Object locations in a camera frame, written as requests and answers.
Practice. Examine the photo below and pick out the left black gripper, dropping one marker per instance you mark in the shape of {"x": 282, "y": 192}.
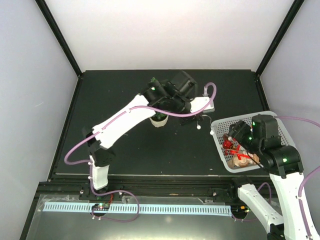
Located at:
{"x": 184, "y": 121}

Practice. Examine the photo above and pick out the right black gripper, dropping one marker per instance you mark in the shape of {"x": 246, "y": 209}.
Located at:
{"x": 237, "y": 130}

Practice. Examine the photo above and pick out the white bulb string lights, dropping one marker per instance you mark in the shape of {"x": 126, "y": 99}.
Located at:
{"x": 200, "y": 123}

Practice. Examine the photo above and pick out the small green christmas tree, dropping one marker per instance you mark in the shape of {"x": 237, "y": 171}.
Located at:
{"x": 157, "y": 96}

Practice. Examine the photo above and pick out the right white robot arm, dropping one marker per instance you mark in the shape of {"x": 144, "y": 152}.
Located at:
{"x": 295, "y": 221}

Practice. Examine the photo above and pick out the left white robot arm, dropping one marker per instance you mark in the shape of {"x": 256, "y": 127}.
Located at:
{"x": 177, "y": 96}

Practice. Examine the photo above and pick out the white perforated plastic basket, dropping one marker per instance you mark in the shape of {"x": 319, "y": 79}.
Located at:
{"x": 256, "y": 141}

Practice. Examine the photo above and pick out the right small circuit board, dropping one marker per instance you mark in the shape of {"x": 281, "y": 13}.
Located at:
{"x": 239, "y": 209}

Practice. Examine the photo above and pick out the small circuit board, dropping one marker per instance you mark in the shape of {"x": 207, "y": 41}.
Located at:
{"x": 100, "y": 207}
{"x": 239, "y": 209}

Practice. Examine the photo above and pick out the left small circuit board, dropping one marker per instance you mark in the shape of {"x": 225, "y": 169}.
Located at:
{"x": 100, "y": 207}

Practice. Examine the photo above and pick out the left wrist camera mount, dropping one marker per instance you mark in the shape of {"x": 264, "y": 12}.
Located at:
{"x": 205, "y": 102}

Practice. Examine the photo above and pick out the white slotted cable duct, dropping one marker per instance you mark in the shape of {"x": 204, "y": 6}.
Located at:
{"x": 156, "y": 209}

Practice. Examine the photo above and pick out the right black frame post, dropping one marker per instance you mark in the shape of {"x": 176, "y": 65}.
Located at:
{"x": 282, "y": 30}

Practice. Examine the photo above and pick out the black frame post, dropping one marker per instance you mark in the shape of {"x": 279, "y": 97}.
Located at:
{"x": 46, "y": 12}
{"x": 282, "y": 30}

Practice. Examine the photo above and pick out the left black frame post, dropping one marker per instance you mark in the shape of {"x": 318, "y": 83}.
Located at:
{"x": 46, "y": 12}

